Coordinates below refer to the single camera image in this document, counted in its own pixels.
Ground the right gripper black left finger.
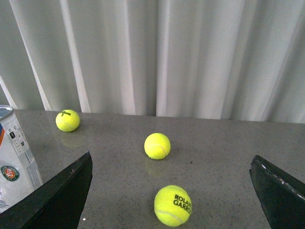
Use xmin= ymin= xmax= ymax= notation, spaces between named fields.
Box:
xmin=0 ymin=153 xmax=92 ymax=229

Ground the yellow tennis ball Wilson print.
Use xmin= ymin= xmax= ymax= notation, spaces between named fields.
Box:
xmin=55 ymin=110 xmax=80 ymax=132

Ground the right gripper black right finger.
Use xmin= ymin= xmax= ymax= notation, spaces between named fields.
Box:
xmin=249 ymin=155 xmax=305 ymax=229

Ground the white pleated curtain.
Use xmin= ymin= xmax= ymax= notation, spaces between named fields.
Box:
xmin=0 ymin=0 xmax=305 ymax=123

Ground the tennis ball with Roland Garros print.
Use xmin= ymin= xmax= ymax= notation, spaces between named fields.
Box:
xmin=154 ymin=185 xmax=193 ymax=227

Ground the plain yellow tennis ball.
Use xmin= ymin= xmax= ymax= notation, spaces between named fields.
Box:
xmin=144 ymin=133 xmax=171 ymax=160

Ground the white blue tennis ball can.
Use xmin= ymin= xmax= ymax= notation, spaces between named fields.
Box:
xmin=0 ymin=105 xmax=43 ymax=213

